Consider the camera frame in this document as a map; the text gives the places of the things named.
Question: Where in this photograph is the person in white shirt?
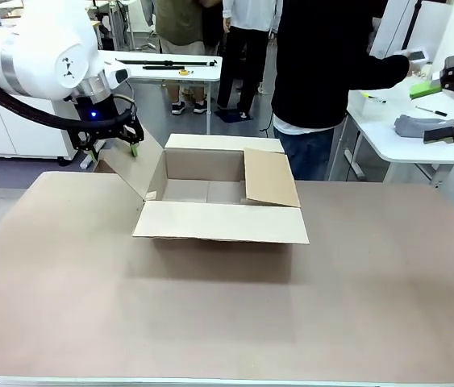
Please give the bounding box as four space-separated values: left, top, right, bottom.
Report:
215 0 285 120

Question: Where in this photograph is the person in dark clothes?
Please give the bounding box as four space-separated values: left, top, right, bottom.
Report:
200 0 226 56

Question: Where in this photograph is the green box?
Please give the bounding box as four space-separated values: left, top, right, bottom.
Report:
409 80 442 101

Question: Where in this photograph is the person in black sweater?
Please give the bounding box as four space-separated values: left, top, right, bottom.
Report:
270 0 411 181

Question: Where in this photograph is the white board panel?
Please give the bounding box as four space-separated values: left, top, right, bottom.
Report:
369 0 454 62

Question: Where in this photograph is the brown cardboard box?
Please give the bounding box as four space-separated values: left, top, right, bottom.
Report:
99 127 310 246

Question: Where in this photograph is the white background table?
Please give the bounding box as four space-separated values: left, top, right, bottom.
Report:
97 50 224 136

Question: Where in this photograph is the grey cloth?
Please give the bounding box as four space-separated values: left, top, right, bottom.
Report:
393 114 454 140

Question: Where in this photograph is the white cabinet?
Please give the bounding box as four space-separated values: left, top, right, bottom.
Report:
0 86 77 160

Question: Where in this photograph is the long black tripod pole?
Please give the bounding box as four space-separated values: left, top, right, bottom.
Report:
115 58 220 66

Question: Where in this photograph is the black light stand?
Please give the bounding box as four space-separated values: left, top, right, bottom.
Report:
406 0 422 50

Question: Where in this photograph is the white side desk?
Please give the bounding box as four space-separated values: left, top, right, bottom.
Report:
327 86 454 191

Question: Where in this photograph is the black pen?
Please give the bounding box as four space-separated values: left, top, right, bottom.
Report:
414 105 449 118

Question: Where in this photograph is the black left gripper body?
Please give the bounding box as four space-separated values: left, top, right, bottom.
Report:
69 93 131 143

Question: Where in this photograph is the left arm's black cable hose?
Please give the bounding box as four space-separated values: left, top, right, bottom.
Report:
0 64 137 132

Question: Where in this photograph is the person in olive shirt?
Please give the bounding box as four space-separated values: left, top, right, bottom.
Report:
153 0 208 116

